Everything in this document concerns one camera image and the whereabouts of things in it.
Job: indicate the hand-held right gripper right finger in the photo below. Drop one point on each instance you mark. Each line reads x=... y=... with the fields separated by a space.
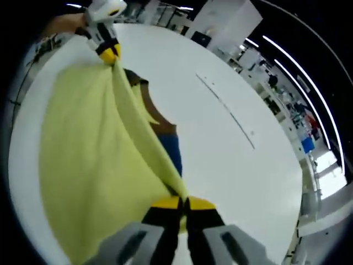
x=204 y=237

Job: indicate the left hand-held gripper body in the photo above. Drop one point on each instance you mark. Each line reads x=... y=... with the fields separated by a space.
x=104 y=9

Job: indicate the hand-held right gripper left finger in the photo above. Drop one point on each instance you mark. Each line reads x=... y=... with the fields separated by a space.
x=162 y=237

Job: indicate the yellow long-sleeve garment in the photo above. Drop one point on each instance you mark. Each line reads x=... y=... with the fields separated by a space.
x=82 y=138

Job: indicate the person's left hand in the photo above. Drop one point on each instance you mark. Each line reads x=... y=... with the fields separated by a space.
x=77 y=23

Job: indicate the long ceiling light strip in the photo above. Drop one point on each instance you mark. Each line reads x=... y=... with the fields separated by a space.
x=73 y=5
x=264 y=37
x=184 y=8
x=251 y=42
x=276 y=61

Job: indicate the black cabinet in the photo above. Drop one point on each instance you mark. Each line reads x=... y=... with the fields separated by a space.
x=201 y=39

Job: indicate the white square pillar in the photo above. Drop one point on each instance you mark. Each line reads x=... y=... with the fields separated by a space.
x=229 y=16

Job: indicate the red banner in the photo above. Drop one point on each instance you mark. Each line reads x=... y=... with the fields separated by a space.
x=312 y=122

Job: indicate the ceiling air vent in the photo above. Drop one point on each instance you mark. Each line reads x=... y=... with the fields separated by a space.
x=303 y=82

